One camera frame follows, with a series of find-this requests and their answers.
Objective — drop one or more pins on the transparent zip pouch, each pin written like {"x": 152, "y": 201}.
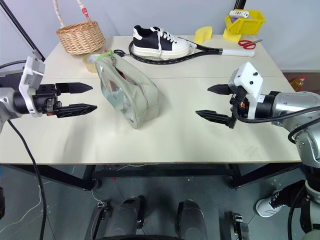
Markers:
{"x": 135, "y": 92}

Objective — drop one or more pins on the black table frame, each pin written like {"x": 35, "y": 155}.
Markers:
{"x": 160, "y": 172}

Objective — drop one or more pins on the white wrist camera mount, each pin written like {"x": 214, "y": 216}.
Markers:
{"x": 30, "y": 75}
{"x": 247, "y": 77}

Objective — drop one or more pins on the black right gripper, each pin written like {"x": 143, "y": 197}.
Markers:
{"x": 240, "y": 105}

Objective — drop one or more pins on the bystander white sneaker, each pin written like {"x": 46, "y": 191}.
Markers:
{"x": 270, "y": 203}

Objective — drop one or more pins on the beige tape roll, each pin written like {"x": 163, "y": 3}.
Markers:
{"x": 89, "y": 65}

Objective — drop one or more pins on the dark rounded robot foot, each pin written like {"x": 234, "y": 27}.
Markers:
{"x": 191, "y": 217}
{"x": 127, "y": 215}

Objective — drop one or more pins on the yellow oil bottle red cap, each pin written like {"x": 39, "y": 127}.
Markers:
{"x": 298, "y": 83}

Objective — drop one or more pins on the yellow curved foam piece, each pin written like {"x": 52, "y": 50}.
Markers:
{"x": 203, "y": 35}

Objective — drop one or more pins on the black vertical pole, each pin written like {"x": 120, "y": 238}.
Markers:
{"x": 238, "y": 5}

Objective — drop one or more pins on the white barcode labelled item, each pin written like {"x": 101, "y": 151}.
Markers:
{"x": 238, "y": 12}

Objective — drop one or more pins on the silver robot torso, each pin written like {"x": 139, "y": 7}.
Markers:
{"x": 312, "y": 205}

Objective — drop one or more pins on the large yellow plastic bin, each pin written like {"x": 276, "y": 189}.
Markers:
{"x": 246, "y": 23}

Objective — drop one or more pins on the black floor bracket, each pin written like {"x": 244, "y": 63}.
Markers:
{"x": 238, "y": 225}
{"x": 96, "y": 220}

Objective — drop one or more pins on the black racket with white grip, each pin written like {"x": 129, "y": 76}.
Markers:
{"x": 200, "y": 51}

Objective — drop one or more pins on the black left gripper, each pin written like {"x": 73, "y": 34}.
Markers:
{"x": 45, "y": 100}

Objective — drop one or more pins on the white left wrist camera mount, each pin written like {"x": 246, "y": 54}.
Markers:
{"x": 30, "y": 75}

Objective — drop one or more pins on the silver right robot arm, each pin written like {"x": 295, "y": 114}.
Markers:
{"x": 292, "y": 106}

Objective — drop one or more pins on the black diagonal pole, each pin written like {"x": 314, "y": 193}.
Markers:
{"x": 22, "y": 32}

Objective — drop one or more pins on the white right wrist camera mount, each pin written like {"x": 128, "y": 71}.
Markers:
{"x": 247, "y": 77}

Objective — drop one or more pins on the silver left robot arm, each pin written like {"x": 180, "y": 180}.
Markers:
{"x": 6, "y": 100}

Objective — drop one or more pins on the black and white sneaker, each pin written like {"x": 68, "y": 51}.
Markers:
{"x": 160, "y": 42}

